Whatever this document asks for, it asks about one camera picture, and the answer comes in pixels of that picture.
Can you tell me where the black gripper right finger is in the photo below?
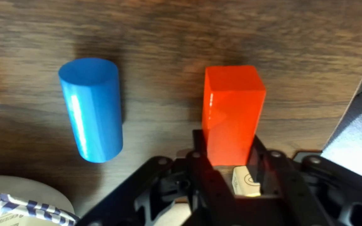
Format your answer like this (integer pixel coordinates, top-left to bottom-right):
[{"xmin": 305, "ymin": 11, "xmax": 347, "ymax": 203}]
[{"xmin": 248, "ymin": 135, "xmax": 362, "ymax": 226}]

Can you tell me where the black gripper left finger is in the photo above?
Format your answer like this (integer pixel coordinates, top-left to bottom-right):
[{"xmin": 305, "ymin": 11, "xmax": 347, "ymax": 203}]
[{"xmin": 78, "ymin": 129, "xmax": 238, "ymax": 226}]

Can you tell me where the orange rectangular block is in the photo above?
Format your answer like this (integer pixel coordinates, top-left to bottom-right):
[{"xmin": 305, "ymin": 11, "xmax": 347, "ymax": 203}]
[{"xmin": 201, "ymin": 64, "xmax": 268, "ymax": 168}]

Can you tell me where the blue cylinder block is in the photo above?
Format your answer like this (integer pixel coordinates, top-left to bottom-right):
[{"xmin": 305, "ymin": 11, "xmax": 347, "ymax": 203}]
[{"xmin": 58, "ymin": 56, "xmax": 124, "ymax": 164}]

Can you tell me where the grey fabric sofa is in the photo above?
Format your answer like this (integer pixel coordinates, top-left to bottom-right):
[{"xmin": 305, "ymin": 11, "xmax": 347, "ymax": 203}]
[{"xmin": 319, "ymin": 74, "xmax": 362, "ymax": 186}]

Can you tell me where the white blue patterned paper cup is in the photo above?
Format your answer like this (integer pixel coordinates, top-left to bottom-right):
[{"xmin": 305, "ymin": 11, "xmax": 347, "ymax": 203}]
[{"xmin": 0, "ymin": 174, "xmax": 80, "ymax": 226}]

